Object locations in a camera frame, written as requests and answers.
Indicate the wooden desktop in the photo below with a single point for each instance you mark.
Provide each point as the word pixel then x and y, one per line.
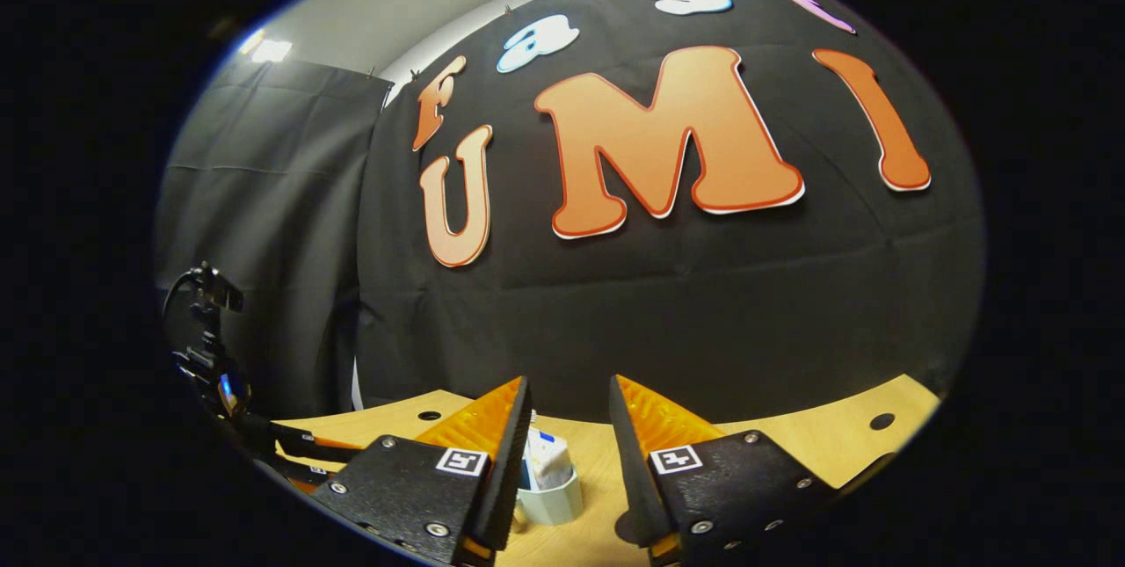
pixel 791 444

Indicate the dark side curtain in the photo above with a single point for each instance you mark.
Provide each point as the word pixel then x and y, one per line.
pixel 281 198

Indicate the white toothpaste tube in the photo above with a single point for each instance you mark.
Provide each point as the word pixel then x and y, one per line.
pixel 549 461

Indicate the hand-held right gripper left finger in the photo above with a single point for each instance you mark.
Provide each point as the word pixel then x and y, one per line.
pixel 510 470

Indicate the black backdrop cloth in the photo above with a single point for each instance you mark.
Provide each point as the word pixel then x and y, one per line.
pixel 659 303

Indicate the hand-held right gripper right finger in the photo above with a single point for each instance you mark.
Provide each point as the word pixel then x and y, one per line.
pixel 631 479

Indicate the white toothbrush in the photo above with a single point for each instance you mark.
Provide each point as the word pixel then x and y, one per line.
pixel 533 417

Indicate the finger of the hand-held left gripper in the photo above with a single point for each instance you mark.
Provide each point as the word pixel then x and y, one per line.
pixel 303 475
pixel 308 444

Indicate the ceiling light panel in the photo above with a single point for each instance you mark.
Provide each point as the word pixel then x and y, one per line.
pixel 271 50

